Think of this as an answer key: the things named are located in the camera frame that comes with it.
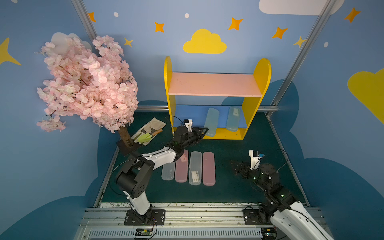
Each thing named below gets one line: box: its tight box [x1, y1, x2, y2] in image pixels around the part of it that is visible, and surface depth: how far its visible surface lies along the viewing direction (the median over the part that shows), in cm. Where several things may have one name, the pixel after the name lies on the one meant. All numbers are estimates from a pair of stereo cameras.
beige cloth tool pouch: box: [131, 117, 167, 146], surface depth 110 cm
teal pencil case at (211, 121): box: [204, 107, 220, 137], surface depth 92 cm
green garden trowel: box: [138, 128, 163, 144], surface depth 107 cm
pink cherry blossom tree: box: [34, 35, 139, 147], surface depth 59 cm
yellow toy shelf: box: [164, 56, 272, 140], surface depth 95 cm
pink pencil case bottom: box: [202, 151, 216, 187], surface depth 92 cm
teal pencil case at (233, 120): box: [226, 106, 240, 132], surface depth 100 cm
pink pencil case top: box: [175, 149, 189, 183], surface depth 92 cm
